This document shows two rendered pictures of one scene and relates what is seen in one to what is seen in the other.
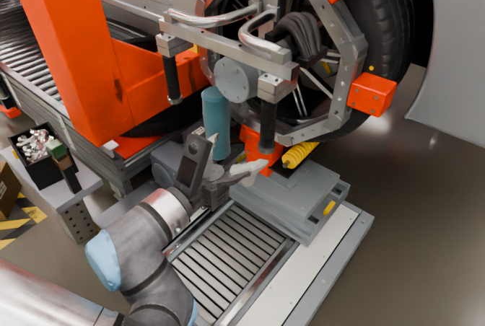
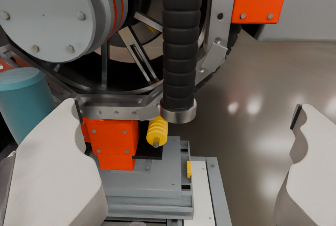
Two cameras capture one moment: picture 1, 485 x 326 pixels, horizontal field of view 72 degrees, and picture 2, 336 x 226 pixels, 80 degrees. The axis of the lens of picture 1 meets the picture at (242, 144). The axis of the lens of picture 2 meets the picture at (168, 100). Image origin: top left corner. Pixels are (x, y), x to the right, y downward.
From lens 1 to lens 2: 64 cm
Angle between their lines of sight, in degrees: 32
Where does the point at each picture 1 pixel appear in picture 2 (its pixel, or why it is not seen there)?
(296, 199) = (162, 177)
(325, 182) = (174, 148)
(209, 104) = (12, 95)
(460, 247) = (268, 149)
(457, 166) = (225, 102)
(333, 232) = (200, 189)
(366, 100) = (262, 2)
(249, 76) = not seen: outside the picture
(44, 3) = not seen: outside the picture
